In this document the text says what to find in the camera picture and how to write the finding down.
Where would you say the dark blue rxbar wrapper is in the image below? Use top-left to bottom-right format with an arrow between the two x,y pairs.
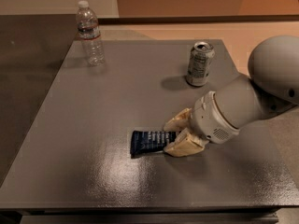
130,131 -> 178,157

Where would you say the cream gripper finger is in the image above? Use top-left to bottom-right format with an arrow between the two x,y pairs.
164,128 -> 206,157
164,108 -> 192,132

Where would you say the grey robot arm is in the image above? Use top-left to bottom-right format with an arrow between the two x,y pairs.
164,35 -> 299,157

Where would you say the silver 7up soda can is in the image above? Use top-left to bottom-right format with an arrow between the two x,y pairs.
186,41 -> 215,87

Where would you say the clear plastic water bottle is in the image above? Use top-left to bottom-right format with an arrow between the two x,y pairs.
76,1 -> 105,66

